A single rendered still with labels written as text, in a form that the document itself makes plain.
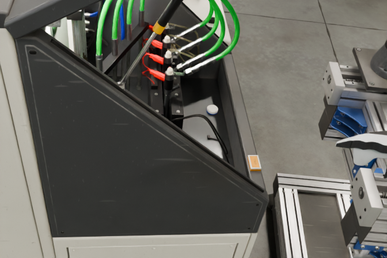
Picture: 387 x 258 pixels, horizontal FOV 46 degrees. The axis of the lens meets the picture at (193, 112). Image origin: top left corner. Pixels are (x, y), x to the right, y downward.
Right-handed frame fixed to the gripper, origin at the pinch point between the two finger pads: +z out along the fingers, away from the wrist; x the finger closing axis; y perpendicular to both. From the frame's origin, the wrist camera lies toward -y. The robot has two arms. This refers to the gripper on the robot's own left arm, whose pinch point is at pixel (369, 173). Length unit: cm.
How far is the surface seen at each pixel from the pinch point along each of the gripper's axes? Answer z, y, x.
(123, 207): 23, 46, 47
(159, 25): 16.6, -7.0, 40.0
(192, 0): -32, 30, 130
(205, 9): -35, 31, 123
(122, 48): 10, 24, 89
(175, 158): 12, 28, 41
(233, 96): -23, 41, 76
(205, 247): 1, 68, 43
